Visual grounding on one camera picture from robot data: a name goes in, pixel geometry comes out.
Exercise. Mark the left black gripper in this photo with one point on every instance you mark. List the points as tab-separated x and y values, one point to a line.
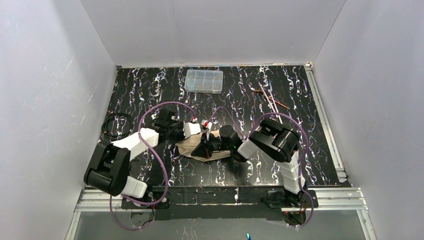
180	129

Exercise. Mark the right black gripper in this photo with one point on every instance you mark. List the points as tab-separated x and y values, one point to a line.
208	145

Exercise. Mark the beige cloth napkin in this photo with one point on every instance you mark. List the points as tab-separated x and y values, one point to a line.
190	147

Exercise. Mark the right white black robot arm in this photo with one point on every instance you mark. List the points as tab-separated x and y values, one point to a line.
276	142

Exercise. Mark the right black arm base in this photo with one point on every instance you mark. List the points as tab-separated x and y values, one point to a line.
285	199

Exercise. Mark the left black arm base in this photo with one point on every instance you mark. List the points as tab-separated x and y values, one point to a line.
150	197

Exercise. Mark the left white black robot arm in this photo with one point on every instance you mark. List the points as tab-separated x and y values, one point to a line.
109	166

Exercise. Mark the clear plastic screw box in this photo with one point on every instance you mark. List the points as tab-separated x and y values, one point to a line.
204	81

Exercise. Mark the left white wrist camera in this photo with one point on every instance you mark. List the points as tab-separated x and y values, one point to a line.
190	129

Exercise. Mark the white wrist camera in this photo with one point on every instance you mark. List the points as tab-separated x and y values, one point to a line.
190	129
207	126

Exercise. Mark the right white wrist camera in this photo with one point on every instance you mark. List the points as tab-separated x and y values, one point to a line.
207	126

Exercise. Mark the aluminium frame rail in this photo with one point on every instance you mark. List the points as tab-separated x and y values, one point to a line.
326	198

